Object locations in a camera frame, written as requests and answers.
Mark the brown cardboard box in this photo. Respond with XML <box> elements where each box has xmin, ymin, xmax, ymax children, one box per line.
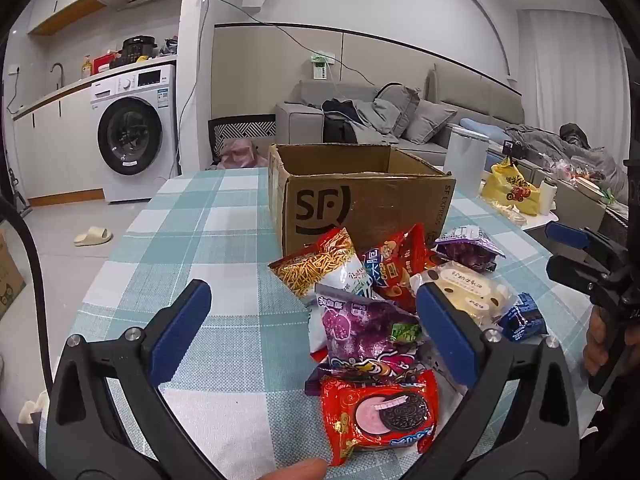
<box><xmin>267</xmin><ymin>143</ymin><xmax>457</xmax><ymax>261</ymax></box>

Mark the floor cardboard box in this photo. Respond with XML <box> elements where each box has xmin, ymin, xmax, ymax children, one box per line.
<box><xmin>0</xmin><ymin>230</ymin><xmax>27</xmax><ymax>318</ymax></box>

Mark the pink plastic bag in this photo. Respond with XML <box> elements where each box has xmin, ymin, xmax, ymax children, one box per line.
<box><xmin>217</xmin><ymin>139</ymin><xmax>268</xmax><ymax>170</ymax></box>

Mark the person's right hand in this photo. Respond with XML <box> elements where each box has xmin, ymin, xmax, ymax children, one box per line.
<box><xmin>582</xmin><ymin>304</ymin><xmax>640</xmax><ymax>377</ymax></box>

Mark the wooden wall cabinet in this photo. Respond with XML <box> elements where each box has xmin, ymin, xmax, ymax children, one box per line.
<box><xmin>27</xmin><ymin>0</ymin><xmax>107</xmax><ymax>37</ymax></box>

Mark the red box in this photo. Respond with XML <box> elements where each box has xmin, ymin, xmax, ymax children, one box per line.
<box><xmin>93</xmin><ymin>51</ymin><xmax>123</xmax><ymax>75</ymax></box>

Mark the grey blanket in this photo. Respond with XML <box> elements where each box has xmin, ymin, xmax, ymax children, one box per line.
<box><xmin>507</xmin><ymin>122</ymin><xmax>628</xmax><ymax>201</ymax></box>

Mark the teal checked tablecloth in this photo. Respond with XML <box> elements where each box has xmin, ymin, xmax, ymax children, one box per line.
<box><xmin>37</xmin><ymin>167</ymin><xmax>608</xmax><ymax>480</ymax></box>

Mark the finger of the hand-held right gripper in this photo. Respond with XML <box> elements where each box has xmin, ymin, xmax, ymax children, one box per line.
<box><xmin>544</xmin><ymin>221</ymin><xmax>628</xmax><ymax>273</ymax></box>
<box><xmin>546</xmin><ymin>256</ymin><xmax>613</xmax><ymax>306</ymax></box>

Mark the light blue pillow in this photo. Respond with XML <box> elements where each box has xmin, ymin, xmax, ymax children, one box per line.
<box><xmin>460</xmin><ymin>118</ymin><xmax>508</xmax><ymax>141</ymax></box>

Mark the white bin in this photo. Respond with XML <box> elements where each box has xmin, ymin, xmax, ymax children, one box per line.
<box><xmin>442</xmin><ymin>127</ymin><xmax>491</xmax><ymax>198</ymax></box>

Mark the grey jacket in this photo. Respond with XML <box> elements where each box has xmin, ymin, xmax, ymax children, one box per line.
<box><xmin>352</xmin><ymin>99</ymin><xmax>401</xmax><ymax>136</ymax></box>

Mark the grey sofa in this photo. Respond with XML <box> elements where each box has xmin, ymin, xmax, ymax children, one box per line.
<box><xmin>275</xmin><ymin>65</ymin><xmax>526</xmax><ymax>166</ymax></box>

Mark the white coffee table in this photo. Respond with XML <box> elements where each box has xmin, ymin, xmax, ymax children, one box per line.
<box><xmin>480</xmin><ymin>180</ymin><xmax>561</xmax><ymax>233</ymax></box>

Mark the yellow noodle snack bag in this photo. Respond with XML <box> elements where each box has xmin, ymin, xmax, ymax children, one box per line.
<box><xmin>269</xmin><ymin>227</ymin><xmax>373</xmax><ymax>301</ymax></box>

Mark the white green wall device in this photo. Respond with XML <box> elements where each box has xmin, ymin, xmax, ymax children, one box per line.
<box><xmin>310</xmin><ymin>51</ymin><xmax>337</xmax><ymax>81</ymax></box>

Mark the beige slipper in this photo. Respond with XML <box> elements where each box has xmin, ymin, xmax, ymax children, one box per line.
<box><xmin>74</xmin><ymin>226</ymin><xmax>113</xmax><ymax>247</ymax></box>

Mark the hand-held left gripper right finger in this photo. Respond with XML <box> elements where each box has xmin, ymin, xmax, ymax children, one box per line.
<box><xmin>415</xmin><ymin>282</ymin><xmax>583</xmax><ymax>480</ymax></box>

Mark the dark jacket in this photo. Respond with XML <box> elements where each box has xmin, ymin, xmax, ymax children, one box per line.
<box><xmin>321</xmin><ymin>99</ymin><xmax>360</xmax><ymax>143</ymax></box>

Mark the thick black cable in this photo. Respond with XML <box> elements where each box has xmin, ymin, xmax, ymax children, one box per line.
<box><xmin>0</xmin><ymin>195</ymin><xmax>53</xmax><ymax>391</ymax></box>

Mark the grey cushion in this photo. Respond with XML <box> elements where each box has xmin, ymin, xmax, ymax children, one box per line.
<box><xmin>402</xmin><ymin>100</ymin><xmax>458</xmax><ymax>143</ymax></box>
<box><xmin>377</xmin><ymin>84</ymin><xmax>422</xmax><ymax>136</ymax></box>

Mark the large purple candy bag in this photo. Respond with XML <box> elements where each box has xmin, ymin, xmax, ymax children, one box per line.
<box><xmin>309</xmin><ymin>284</ymin><xmax>431</xmax><ymax>381</ymax></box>

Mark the cream bread packet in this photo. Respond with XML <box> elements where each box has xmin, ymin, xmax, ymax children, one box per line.
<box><xmin>410</xmin><ymin>260</ymin><xmax>517</xmax><ymax>331</ymax></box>

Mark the beige storage box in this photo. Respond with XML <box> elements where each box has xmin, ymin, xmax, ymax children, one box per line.
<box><xmin>530</xmin><ymin>165</ymin><xmax>608</xmax><ymax>233</ymax></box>

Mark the yellow plastic bag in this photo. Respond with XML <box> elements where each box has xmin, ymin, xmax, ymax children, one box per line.
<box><xmin>481</xmin><ymin>157</ymin><xmax>543</xmax><ymax>217</ymax></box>

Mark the person's left hand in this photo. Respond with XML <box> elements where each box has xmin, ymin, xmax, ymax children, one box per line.
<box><xmin>262</xmin><ymin>459</ymin><xmax>328</xmax><ymax>480</ymax></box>

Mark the white washing machine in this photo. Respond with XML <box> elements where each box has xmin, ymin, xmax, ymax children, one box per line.
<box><xmin>90</xmin><ymin>64</ymin><xmax>182</xmax><ymax>203</ymax></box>

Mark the black white patterned cushion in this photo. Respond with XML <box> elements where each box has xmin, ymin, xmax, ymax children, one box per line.
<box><xmin>207</xmin><ymin>115</ymin><xmax>277</xmax><ymax>166</ymax></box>

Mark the white kitchen cabinet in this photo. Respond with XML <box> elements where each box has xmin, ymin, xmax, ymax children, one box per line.
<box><xmin>11</xmin><ymin>92</ymin><xmax>106</xmax><ymax>201</ymax></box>

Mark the white curtain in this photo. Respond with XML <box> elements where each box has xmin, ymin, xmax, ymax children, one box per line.
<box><xmin>527</xmin><ymin>7</ymin><xmax>626</xmax><ymax>131</ymax></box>

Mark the pale snack bag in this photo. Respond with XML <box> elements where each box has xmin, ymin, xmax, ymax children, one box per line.
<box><xmin>492</xmin><ymin>200</ymin><xmax>528</xmax><ymax>226</ymax></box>

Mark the dark blue cookie packet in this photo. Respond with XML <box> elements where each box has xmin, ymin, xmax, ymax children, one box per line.
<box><xmin>500</xmin><ymin>292</ymin><xmax>548</xmax><ymax>342</ymax></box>

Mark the red chip bag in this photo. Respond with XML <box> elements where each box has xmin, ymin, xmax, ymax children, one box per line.
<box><xmin>361</xmin><ymin>224</ymin><xmax>436</xmax><ymax>313</ymax></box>

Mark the red cookie packet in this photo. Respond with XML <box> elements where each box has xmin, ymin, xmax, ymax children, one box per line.
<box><xmin>320</xmin><ymin>370</ymin><xmax>440</xmax><ymax>467</ymax></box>

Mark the black rice cooker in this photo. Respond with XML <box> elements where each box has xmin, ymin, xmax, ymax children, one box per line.
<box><xmin>109</xmin><ymin>35</ymin><xmax>158</xmax><ymax>68</ymax></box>

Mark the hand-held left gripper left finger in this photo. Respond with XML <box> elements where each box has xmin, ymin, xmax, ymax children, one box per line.
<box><xmin>46</xmin><ymin>279</ymin><xmax>226</xmax><ymax>480</ymax></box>

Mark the small purple snack packet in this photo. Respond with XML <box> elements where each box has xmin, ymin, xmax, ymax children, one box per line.
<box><xmin>434</xmin><ymin>225</ymin><xmax>506</xmax><ymax>272</ymax></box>

